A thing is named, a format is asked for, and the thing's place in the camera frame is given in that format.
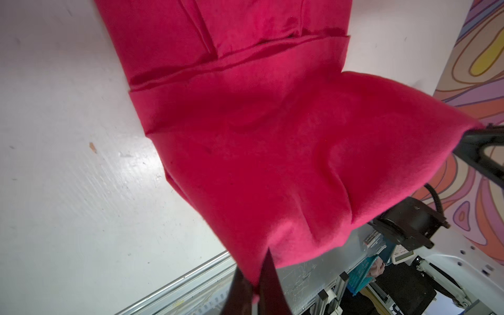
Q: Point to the magenta pink t shirt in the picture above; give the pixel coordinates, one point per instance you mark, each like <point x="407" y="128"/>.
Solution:
<point x="263" y="133"/>

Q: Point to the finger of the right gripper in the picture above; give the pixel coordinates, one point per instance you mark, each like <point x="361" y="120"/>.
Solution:
<point x="471" y="150"/>

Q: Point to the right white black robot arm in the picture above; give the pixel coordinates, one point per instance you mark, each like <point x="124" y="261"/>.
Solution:
<point x="415" y="226"/>

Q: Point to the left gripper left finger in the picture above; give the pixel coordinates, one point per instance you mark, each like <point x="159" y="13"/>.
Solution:
<point x="240" y="295"/>

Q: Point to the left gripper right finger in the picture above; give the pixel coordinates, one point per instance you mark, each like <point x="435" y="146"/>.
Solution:
<point x="271" y="298"/>

